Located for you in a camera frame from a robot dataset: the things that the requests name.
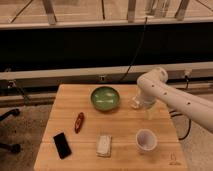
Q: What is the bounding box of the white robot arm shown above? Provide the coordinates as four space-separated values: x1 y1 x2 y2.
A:
137 67 213 133

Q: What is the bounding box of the green ceramic bowl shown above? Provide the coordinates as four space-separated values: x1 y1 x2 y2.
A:
90 86 120 112

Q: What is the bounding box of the white paper cup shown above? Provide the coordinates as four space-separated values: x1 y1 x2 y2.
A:
135 129 157 154

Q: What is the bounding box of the white rectangular sponge block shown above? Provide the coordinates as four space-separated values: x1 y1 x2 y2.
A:
96 135 111 157

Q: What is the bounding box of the wooden table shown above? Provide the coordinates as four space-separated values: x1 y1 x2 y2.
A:
34 84 187 171

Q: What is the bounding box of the red pocket knife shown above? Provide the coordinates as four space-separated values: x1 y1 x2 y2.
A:
74 112 84 134

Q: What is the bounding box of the black smartphone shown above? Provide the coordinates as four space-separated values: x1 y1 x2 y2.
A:
53 133 72 159

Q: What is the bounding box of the black office chair base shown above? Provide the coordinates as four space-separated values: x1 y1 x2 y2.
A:
0 108 22 155

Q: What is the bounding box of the black floor cable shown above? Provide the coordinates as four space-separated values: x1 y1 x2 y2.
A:
169 109 193 141

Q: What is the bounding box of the black hanging cable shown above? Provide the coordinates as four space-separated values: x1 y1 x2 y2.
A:
119 16 149 82

